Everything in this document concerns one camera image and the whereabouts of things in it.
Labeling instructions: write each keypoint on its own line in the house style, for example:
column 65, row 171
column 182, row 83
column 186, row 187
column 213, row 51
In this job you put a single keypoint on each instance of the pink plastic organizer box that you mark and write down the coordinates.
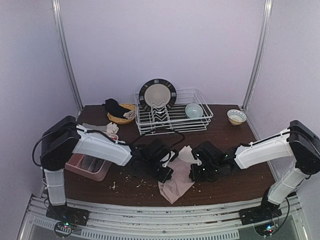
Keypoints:
column 74, row 162

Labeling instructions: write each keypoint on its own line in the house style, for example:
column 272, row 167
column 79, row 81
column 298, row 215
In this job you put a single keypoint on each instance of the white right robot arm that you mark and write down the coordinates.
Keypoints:
column 296, row 141

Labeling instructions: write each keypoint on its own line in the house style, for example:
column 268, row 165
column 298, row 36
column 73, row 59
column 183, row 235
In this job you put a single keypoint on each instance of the aluminium front rail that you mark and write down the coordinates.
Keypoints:
column 202, row 222

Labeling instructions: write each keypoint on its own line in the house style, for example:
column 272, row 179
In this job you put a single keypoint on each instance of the left aluminium frame post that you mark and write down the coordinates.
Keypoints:
column 58, row 18

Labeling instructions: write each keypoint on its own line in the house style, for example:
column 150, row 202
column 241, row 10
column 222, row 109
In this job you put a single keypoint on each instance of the yellow plate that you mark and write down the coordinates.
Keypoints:
column 121, row 121

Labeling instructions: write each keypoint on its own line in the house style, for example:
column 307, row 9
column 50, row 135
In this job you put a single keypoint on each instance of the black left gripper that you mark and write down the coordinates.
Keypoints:
column 164, row 175

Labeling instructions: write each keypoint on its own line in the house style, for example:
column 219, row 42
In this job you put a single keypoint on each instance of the grey white striped underwear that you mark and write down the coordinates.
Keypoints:
column 87, row 162

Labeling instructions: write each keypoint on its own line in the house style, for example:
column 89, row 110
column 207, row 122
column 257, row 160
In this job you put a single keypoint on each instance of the white wire dish rack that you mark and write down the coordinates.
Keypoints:
column 174, row 118

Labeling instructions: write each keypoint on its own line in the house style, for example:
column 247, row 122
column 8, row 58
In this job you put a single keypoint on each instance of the patterned ceramic bowl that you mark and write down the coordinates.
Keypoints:
column 236, row 117

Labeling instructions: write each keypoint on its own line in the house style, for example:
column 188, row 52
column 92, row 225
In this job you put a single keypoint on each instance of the black rimmed beige plate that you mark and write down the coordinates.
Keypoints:
column 157, row 91

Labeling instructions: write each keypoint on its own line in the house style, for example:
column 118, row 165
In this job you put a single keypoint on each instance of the right aluminium frame post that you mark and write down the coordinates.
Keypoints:
column 262, row 40

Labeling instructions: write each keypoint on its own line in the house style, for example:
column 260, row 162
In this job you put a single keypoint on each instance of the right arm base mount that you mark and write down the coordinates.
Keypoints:
column 265, row 221

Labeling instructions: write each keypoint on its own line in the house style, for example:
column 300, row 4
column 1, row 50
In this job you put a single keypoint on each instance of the red rolled cloth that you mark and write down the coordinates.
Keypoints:
column 113, row 136

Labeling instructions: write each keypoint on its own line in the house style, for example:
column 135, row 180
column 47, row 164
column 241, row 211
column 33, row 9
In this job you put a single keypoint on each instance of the light blue bowl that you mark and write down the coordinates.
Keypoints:
column 193, row 110

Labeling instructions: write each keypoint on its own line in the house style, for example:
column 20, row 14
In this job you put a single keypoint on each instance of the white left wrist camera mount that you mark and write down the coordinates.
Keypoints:
column 168, row 158

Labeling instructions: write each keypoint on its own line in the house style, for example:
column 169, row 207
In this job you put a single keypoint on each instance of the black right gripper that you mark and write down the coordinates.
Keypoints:
column 195, row 172

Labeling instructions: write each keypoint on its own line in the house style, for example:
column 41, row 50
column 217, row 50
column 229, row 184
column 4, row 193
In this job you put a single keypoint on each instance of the pink white underwear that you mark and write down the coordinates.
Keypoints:
column 180, row 182

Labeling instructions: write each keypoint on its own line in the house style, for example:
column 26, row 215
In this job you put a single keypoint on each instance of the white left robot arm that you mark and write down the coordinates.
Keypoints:
column 66, row 139

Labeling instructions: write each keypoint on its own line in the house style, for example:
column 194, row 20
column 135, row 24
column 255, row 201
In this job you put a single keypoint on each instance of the white beige striped sock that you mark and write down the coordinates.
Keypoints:
column 130, row 115

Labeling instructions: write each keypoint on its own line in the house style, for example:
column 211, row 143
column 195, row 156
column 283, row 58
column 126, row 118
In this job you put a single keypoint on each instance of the black sock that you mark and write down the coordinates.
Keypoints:
column 112, row 106

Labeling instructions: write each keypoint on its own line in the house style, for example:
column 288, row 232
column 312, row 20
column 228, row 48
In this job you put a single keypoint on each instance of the aluminium frame post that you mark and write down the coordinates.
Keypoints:
column 58, row 18
column 262, row 40

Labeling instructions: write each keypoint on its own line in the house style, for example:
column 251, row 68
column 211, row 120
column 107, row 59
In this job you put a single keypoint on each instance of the striped rolled underwear in box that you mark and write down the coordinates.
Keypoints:
column 97, row 165

